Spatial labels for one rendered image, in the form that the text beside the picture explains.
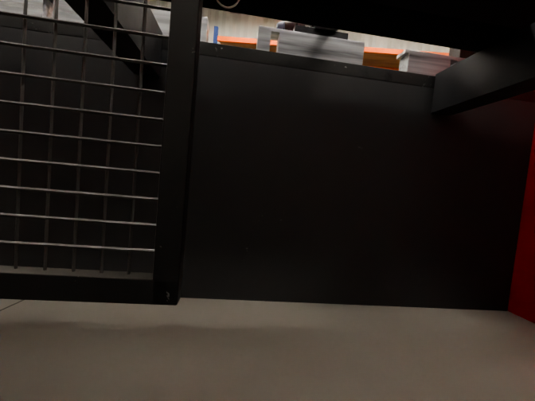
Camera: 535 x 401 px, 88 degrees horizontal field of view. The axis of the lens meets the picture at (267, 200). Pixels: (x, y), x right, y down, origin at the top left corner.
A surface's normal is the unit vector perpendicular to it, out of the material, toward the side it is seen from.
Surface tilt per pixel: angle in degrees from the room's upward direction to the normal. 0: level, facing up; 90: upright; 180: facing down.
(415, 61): 90
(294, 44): 90
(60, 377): 0
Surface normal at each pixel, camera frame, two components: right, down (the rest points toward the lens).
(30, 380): 0.09, -0.99
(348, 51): 0.11, 0.07
